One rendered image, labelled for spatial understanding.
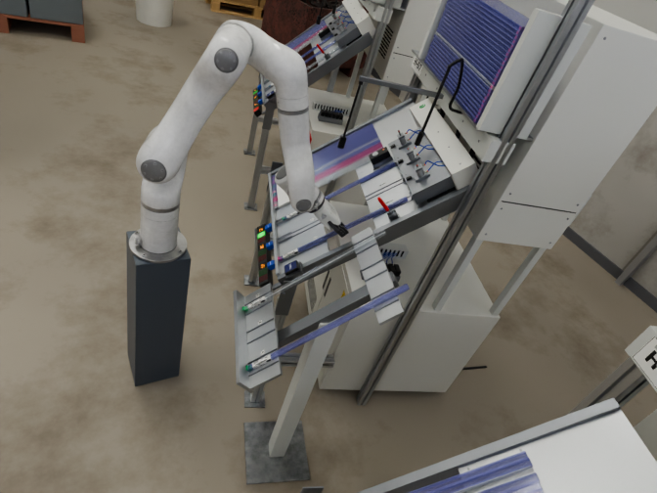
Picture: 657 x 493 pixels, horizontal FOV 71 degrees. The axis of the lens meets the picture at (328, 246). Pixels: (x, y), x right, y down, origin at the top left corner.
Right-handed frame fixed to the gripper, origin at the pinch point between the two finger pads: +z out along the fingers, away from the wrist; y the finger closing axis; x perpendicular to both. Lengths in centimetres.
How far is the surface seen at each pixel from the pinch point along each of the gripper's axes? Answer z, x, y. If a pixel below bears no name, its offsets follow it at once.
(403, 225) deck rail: 5.0, -18.9, -11.6
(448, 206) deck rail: 8.5, -33.9, -12.7
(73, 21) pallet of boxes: -91, 140, 379
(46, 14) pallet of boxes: -109, 152, 374
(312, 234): -0.8, 10.9, 6.8
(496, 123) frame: -10, -58, -16
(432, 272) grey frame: 27.3, -16.5, -15.8
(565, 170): 22, -70, -16
